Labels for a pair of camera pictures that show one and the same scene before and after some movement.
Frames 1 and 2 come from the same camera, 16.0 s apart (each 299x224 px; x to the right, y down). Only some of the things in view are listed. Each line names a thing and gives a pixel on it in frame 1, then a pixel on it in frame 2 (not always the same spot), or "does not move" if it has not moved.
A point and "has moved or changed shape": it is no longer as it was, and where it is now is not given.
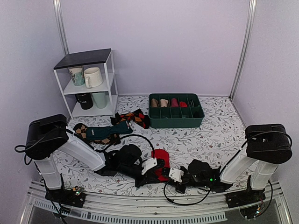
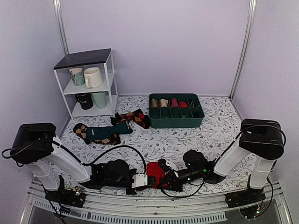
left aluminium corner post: (57, 9) does not move
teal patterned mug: (77, 74) does not move
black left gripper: (150, 178) → (131, 192)
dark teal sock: (93, 133) does not move
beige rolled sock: (163, 102) does not move
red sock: (161, 154) has moved or changed shape
